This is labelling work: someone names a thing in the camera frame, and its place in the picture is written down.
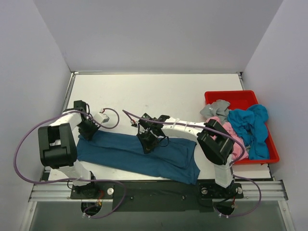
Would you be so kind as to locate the dark blue t shirt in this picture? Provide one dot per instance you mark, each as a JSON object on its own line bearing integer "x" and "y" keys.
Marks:
{"x": 173, "y": 160}

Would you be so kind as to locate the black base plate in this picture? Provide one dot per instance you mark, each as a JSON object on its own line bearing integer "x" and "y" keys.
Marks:
{"x": 157, "y": 196}

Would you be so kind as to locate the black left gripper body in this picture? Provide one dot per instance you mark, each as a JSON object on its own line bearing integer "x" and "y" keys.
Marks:
{"x": 87, "y": 128}

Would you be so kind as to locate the bright blue t shirt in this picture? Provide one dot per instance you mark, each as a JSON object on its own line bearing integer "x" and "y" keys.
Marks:
{"x": 250, "y": 125}

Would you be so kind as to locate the aluminium front rail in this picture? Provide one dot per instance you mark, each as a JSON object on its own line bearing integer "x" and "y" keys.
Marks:
{"x": 59, "y": 192}

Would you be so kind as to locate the red plastic bin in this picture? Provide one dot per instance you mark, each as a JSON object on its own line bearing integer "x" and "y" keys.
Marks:
{"x": 243, "y": 99}

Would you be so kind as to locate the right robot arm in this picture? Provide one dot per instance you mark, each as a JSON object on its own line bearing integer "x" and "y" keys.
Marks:
{"x": 215, "y": 142}

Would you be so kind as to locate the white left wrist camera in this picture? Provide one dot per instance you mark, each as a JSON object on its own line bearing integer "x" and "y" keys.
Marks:
{"x": 101, "y": 118}

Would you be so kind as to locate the grey t shirt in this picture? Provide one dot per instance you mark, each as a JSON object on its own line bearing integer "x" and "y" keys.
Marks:
{"x": 219, "y": 108}

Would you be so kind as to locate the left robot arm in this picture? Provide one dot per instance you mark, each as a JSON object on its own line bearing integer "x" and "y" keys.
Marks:
{"x": 57, "y": 146}

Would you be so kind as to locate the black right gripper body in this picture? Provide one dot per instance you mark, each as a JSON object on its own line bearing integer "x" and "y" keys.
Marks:
{"x": 147, "y": 138}

